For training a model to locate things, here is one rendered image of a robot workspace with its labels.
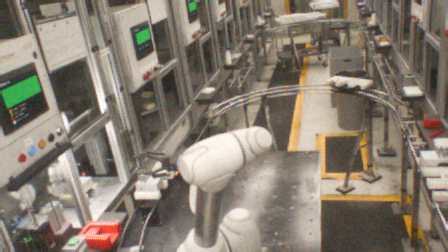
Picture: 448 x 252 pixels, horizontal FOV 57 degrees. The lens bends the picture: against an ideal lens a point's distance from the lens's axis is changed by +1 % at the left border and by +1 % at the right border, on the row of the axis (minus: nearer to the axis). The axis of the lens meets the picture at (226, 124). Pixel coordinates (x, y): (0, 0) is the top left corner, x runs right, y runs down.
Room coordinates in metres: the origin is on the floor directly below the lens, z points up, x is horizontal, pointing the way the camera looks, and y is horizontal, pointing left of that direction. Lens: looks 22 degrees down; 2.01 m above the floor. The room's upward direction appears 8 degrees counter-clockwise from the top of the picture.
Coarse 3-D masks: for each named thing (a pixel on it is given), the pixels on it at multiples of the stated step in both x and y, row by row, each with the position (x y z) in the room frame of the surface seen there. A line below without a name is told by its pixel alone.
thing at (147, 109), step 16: (112, 0) 2.40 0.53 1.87; (128, 0) 2.59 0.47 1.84; (144, 0) 2.81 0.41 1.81; (160, 0) 3.05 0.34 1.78; (160, 16) 2.99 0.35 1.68; (160, 32) 2.96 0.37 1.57; (160, 48) 2.90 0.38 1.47; (160, 64) 2.85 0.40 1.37; (144, 96) 2.51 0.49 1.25; (176, 96) 3.30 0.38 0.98; (144, 112) 2.47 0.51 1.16; (160, 112) 2.69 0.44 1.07; (144, 128) 2.42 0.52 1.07; (160, 128) 2.64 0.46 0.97; (144, 144) 2.37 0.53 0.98
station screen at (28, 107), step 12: (24, 72) 1.52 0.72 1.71; (36, 72) 1.58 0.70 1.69; (0, 84) 1.40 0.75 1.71; (12, 84) 1.45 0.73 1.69; (0, 96) 1.38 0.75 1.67; (36, 96) 1.54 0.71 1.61; (12, 108) 1.41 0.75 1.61; (24, 108) 1.47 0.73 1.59; (36, 108) 1.52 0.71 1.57; (12, 120) 1.40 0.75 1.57
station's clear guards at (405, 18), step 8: (408, 0) 3.55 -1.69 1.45; (408, 8) 3.53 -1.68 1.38; (408, 16) 3.52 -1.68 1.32; (408, 24) 3.50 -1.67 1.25; (408, 32) 3.49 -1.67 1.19; (400, 40) 3.85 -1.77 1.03; (408, 40) 3.47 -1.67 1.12; (400, 48) 3.84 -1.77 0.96; (408, 48) 3.46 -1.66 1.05; (408, 56) 3.44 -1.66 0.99
